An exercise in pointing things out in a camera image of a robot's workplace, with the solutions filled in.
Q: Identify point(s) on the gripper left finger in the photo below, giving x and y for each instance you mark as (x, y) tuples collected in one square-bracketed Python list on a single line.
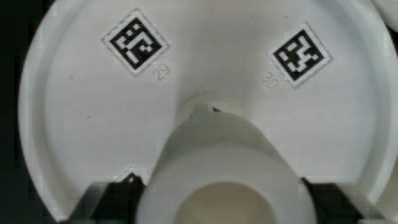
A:
[(106, 205)]

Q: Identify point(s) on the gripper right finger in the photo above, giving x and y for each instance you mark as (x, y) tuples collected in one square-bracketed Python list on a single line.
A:
[(341, 208)]

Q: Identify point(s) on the white cylindrical table leg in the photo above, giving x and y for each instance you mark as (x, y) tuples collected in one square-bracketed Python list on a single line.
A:
[(222, 181)]

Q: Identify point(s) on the white round table top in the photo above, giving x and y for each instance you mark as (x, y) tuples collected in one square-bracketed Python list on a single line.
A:
[(293, 55)]

